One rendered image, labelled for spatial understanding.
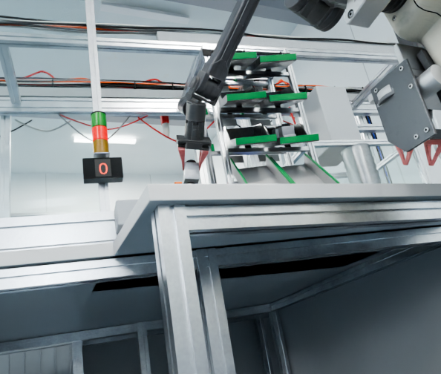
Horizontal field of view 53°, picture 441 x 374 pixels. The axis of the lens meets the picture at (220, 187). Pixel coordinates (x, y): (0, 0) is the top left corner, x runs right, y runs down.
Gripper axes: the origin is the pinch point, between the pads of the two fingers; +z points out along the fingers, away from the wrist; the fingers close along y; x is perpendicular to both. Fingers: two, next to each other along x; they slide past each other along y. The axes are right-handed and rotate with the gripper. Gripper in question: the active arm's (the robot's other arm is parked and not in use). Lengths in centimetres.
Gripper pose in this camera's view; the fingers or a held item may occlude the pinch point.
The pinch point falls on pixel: (191, 168)
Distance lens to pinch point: 133.2
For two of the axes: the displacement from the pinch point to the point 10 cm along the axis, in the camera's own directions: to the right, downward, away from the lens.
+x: 1.3, 3.3, -9.4
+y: -9.9, -0.6, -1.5
